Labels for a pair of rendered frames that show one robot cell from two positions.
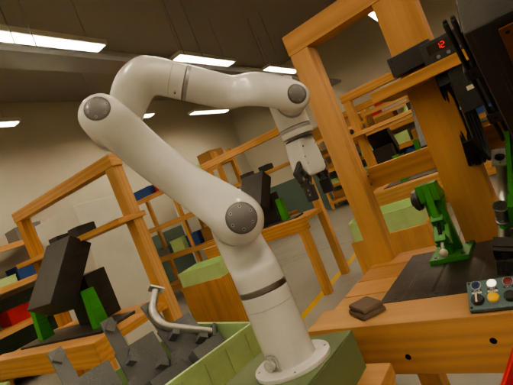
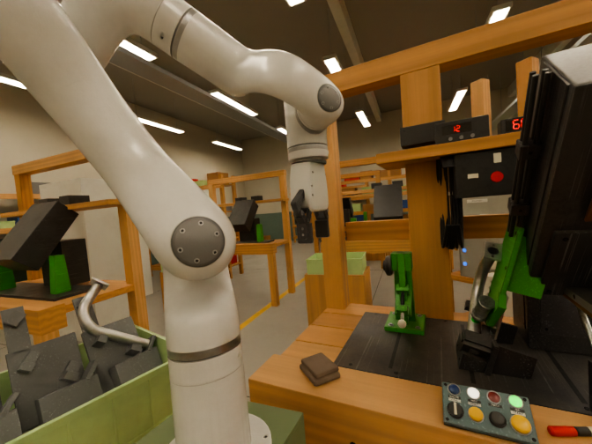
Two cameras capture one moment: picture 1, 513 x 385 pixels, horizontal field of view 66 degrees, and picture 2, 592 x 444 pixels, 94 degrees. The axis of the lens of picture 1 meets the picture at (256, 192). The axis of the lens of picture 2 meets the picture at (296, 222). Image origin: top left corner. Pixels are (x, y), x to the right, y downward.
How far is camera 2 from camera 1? 0.47 m
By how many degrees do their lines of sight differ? 11
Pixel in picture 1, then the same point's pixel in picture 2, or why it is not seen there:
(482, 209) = (439, 289)
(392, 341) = (340, 423)
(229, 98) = (237, 74)
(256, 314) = (181, 387)
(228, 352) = (151, 384)
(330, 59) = not seen: hidden behind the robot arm
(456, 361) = not seen: outside the picture
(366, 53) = (348, 144)
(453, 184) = (420, 259)
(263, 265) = (213, 316)
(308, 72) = not seen: hidden behind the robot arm
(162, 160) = (101, 117)
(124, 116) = (42, 12)
